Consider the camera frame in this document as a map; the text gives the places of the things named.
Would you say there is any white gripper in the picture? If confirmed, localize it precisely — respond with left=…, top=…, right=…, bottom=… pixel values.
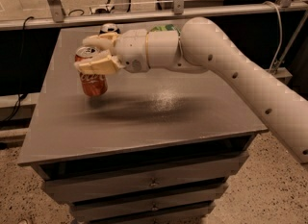
left=74, top=29, right=149, bottom=75

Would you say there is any red coke can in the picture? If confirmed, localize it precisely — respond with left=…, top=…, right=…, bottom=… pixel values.
left=75, top=46, right=108, bottom=97

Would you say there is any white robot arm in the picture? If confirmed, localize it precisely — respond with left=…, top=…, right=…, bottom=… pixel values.
left=75, top=17, right=308, bottom=165

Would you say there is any blue pepsi can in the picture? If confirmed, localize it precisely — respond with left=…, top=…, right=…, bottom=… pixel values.
left=99, top=23, right=120, bottom=34

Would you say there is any green chip bag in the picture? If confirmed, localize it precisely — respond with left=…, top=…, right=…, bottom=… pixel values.
left=150, top=24, right=181, bottom=36

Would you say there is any grey drawer cabinet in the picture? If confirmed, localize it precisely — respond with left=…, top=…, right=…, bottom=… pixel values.
left=18, top=28, right=265, bottom=224

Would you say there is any black cable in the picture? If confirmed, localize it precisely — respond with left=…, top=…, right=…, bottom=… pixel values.
left=0, top=15, right=35, bottom=125

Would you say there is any white cable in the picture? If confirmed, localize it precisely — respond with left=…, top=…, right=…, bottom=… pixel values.
left=263, top=0, right=284, bottom=72

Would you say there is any metal railing frame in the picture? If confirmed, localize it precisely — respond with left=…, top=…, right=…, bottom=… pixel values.
left=0, top=0, right=307, bottom=74

